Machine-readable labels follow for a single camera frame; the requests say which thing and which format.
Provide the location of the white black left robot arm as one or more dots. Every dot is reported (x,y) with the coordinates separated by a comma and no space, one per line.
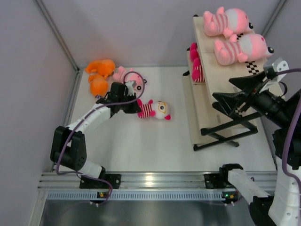
(69,150)

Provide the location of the cream two-tier folding shelf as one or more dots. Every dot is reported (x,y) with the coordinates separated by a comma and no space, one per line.
(209,125)

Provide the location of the orange plush lower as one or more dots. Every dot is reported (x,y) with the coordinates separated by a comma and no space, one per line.
(98,85)

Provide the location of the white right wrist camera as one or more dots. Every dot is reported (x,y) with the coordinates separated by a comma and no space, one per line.
(274,69)

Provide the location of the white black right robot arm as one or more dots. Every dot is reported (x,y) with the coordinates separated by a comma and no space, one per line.
(283,206)

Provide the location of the small pink striped plush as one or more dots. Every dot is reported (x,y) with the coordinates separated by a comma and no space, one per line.
(124,75)

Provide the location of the pink striped plush back shelf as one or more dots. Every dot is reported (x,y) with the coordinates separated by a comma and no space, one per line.
(226,22)

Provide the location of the pink striped plush shelf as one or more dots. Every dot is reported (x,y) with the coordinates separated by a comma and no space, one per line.
(226,22)
(248,48)

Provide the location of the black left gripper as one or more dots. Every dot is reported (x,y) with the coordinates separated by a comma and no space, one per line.
(133,109)

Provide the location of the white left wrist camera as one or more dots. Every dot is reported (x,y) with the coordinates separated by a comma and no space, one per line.
(131,87)

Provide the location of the pink striped plush front shelf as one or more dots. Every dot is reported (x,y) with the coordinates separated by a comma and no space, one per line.
(248,48)

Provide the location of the magenta plush on lower shelf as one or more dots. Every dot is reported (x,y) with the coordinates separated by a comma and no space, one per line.
(197,70)

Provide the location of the aluminium rail frame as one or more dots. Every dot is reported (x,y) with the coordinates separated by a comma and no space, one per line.
(152,180)

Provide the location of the orange plush upper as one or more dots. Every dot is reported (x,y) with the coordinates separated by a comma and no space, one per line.
(102,67)

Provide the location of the grey slotted cable duct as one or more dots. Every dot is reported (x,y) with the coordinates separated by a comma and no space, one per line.
(138,195)

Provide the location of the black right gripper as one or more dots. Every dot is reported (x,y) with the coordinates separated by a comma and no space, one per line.
(229,100)

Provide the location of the orange plush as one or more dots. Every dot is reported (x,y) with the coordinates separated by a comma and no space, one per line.
(102,67)
(98,85)

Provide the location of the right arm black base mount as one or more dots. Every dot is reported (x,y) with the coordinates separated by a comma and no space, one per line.
(215,181)

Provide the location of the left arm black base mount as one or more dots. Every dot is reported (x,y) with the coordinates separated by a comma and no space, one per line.
(112,178)

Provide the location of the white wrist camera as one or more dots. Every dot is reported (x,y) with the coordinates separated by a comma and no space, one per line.
(274,69)
(131,87)

